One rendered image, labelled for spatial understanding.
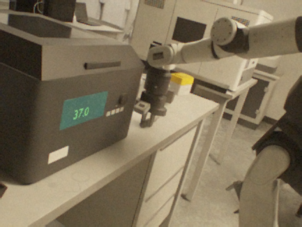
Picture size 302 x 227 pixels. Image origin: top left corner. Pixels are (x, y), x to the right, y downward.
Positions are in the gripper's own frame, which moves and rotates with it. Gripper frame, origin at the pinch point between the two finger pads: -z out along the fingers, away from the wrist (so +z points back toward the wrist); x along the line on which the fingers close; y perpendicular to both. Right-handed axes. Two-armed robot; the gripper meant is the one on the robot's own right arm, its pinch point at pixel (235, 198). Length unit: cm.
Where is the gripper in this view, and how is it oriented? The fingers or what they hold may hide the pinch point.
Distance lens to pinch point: 148.0
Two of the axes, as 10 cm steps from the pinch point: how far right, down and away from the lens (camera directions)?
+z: 5.6, -5.8, -5.9
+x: -1.9, -7.8, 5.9
